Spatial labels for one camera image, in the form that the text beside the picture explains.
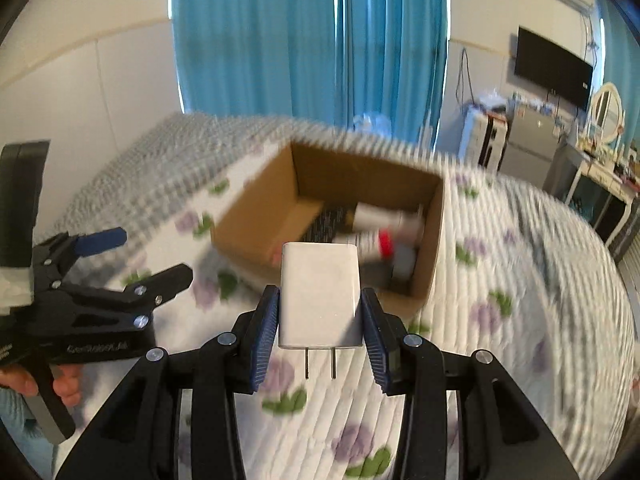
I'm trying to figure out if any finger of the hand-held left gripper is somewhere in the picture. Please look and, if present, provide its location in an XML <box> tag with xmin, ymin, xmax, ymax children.
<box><xmin>64</xmin><ymin>263</ymin><xmax>194</xmax><ymax>332</ymax></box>
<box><xmin>31</xmin><ymin>227</ymin><xmax>128</xmax><ymax>287</ymax></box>

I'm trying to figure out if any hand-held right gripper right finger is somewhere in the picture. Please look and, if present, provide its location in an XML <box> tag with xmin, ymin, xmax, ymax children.
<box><xmin>360</xmin><ymin>287</ymin><xmax>581</xmax><ymax>480</ymax></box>

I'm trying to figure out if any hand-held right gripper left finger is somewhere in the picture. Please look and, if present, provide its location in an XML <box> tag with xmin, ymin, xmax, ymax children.
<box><xmin>54</xmin><ymin>284</ymin><xmax>281</xmax><ymax>480</ymax></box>

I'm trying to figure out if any white charger adapter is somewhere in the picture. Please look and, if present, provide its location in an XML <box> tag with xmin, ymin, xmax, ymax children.
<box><xmin>279</xmin><ymin>242</ymin><xmax>363</xmax><ymax>381</ymax></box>

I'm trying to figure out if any white tube with red cap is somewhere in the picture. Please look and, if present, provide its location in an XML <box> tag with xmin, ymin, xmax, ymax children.
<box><xmin>332</xmin><ymin>229</ymin><xmax>396</xmax><ymax>263</ymax></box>

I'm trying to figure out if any brown cardboard box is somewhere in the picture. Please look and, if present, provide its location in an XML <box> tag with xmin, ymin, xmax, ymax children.
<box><xmin>210</xmin><ymin>141</ymin><xmax>446</xmax><ymax>318</ymax></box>

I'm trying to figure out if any small white carton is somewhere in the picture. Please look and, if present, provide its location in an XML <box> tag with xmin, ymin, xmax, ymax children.
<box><xmin>400</xmin><ymin>207</ymin><xmax>427</xmax><ymax>246</ymax></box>

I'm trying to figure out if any black remote control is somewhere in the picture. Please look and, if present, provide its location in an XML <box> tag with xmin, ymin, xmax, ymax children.
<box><xmin>300</xmin><ymin>202</ymin><xmax>351</xmax><ymax>246</ymax></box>

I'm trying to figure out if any person's left forearm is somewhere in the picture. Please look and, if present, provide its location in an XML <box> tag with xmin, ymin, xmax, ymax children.
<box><xmin>0</xmin><ymin>387</ymin><xmax>56</xmax><ymax>466</ymax></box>

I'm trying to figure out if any person's left hand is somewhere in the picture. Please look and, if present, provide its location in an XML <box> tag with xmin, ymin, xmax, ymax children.
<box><xmin>0</xmin><ymin>364</ymin><xmax>82</xmax><ymax>407</ymax></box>

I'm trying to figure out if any white floral quilted mat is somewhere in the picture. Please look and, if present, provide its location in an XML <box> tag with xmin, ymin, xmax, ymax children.
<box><xmin>120</xmin><ymin>125</ymin><xmax>636</xmax><ymax>480</ymax></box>

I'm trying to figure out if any grey checked bed sheet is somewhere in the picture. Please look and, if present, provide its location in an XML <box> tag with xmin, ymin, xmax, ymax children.
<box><xmin>50</xmin><ymin>112</ymin><xmax>640</xmax><ymax>461</ymax></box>

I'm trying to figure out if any white suitcase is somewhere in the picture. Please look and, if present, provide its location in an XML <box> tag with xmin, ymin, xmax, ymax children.
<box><xmin>460</xmin><ymin>110</ymin><xmax>493</xmax><ymax>166</ymax></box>

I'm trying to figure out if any silver mini fridge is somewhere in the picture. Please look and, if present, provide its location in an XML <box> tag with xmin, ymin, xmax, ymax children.
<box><xmin>500</xmin><ymin>105</ymin><xmax>568</xmax><ymax>188</ymax></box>

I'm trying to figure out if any blue curtain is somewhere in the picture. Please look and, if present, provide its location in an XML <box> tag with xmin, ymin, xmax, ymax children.
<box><xmin>170</xmin><ymin>0</ymin><xmax>346</xmax><ymax>116</ymax></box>
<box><xmin>595</xmin><ymin>0</ymin><xmax>640</xmax><ymax>151</ymax></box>
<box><xmin>340</xmin><ymin>0</ymin><xmax>448</xmax><ymax>136</ymax></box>

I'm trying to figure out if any plastic bag on suitcase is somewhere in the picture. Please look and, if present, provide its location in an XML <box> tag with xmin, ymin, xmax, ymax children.
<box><xmin>475</xmin><ymin>90</ymin><xmax>508</xmax><ymax>116</ymax></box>

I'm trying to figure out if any white dressing table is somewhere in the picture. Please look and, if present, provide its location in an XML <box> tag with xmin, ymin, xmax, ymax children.
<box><xmin>565</xmin><ymin>145</ymin><xmax>640</xmax><ymax>241</ymax></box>

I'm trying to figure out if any white oval vanity mirror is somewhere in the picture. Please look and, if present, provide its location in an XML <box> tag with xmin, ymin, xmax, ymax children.
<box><xmin>590</xmin><ymin>82</ymin><xmax>626</xmax><ymax>146</ymax></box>

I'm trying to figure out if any hanging wall cable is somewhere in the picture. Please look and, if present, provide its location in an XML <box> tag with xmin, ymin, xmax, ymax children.
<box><xmin>455</xmin><ymin>47</ymin><xmax>476</xmax><ymax>111</ymax></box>

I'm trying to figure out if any black wall television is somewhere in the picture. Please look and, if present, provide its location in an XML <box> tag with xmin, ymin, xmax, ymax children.
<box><xmin>514</xmin><ymin>26</ymin><xmax>594</xmax><ymax>111</ymax></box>

